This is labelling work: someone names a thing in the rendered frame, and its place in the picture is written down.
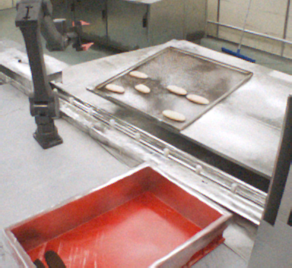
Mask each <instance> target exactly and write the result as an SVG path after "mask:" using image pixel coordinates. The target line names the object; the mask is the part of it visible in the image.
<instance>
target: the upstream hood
mask: <svg viewBox="0 0 292 268"><path fill-rule="evenodd" d="M45 66H46V72H47V79H48V81H49V82H52V81H55V84H57V83H61V84H63V82H62V70H61V69H58V68H55V67H53V66H52V65H50V64H46V63H45ZM0 72H2V73H3V74H4V75H7V76H8V77H9V78H11V79H12V80H15V81H16V82H18V83H19V84H20V85H21V86H24V87H26V88H27V89H28V90H30V91H32V92H33V81H32V78H31V73H30V67H29V61H28V58H27V54H25V53H23V52H19V51H18V50H16V49H13V48H11V47H10V46H6V45H5V44H4V43H0Z"/></svg>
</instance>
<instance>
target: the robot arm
mask: <svg viewBox="0 0 292 268"><path fill-rule="evenodd" d="M16 10H17V14H16V18H15V26H16V27H19V29H20V31H21V33H22V35H23V38H24V42H25V48H26V50H27V58H28V61H29V67H30V73H31V78H32V81H33V92H30V94H29V96H28V99H29V102H30V116H31V117H35V121H36V132H34V133H33V138H34V139H35V140H36V141H37V143H38V144H39V145H40V146H41V147H42V148H43V149H44V150H47V149H49V148H51V147H54V146H56V145H59V144H63V138H62V137H61V136H60V135H59V133H58V127H56V126H55V125H54V118H55V117H59V112H60V102H59V98H58V97H57V94H56V91H52V88H51V87H50V85H49V81H48V79H47V72H46V66H45V59H44V56H43V47H42V43H41V36H40V34H42V36H43V38H44V39H45V40H46V48H47V49H48V50H49V52H64V51H65V49H66V48H67V47H68V45H71V44H72V48H73V49H76V51H77V52H78V51H86V50H88V48H89V47H90V46H91V45H92V44H94V43H91V44H87V45H83V46H82V44H81V38H80V36H83V31H82V28H81V27H82V25H84V24H90V23H85V22H83V21H82V20H80V21H75V22H73V27H69V31H70V33H65V32H66V19H55V20H53V22H52V20H51V17H50V16H52V3H51V1H50V0H20V1H17V2H16Z"/></svg>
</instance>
